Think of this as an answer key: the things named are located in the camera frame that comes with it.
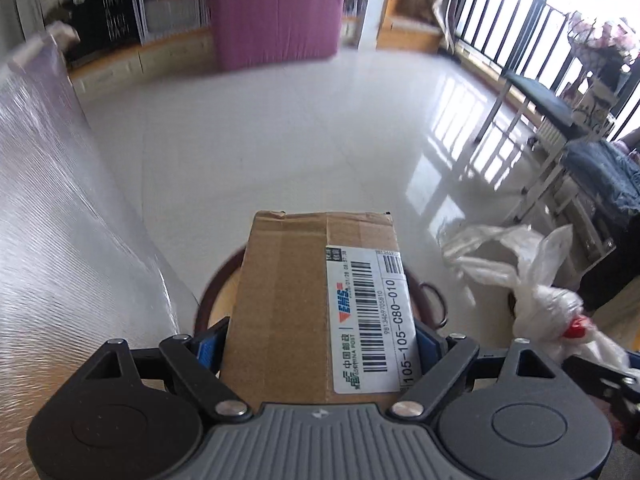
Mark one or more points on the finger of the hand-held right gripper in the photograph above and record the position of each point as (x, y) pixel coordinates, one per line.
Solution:
(595, 375)

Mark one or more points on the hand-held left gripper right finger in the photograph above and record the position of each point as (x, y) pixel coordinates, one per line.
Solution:
(431, 347)

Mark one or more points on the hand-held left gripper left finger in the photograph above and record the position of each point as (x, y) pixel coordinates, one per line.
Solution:
(210, 350)

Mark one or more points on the red plastic piece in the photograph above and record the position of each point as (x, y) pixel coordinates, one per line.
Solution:
(576, 328)

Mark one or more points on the cardboard box white label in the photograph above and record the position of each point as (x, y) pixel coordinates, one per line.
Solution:
(280, 310)

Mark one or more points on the white plastic bag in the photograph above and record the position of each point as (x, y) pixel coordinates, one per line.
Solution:
(540, 305)

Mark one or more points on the dark cloth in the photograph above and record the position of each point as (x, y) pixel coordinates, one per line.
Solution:
(607, 285)

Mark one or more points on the silver foil insulation sheet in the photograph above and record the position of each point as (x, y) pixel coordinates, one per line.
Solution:
(65, 260)

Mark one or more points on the white chair with jeans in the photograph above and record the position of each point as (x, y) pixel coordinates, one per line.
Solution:
(550, 185)

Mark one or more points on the blue jeans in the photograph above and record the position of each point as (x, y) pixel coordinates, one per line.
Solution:
(605, 170)

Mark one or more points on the white radiator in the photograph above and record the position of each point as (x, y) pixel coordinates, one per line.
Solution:
(550, 136)

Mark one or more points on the white chair dark seat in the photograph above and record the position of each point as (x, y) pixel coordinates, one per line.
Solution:
(542, 97)

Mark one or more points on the low wooden drawer cabinet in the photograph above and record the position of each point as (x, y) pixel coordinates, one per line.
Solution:
(150, 62)

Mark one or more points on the wooden step platform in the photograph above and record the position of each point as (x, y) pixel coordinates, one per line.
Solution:
(412, 35)

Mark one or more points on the black window railing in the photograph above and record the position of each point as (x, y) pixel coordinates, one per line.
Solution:
(520, 20)

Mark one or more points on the pink flower bouquet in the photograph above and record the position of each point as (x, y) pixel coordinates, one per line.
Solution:
(605, 35)

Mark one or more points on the white pegboard crate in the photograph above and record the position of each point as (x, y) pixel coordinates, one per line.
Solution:
(170, 10)

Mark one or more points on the black sign board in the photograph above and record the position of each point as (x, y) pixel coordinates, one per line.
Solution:
(107, 20)

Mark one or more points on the white cabinet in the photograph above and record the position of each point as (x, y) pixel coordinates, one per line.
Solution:
(372, 5)

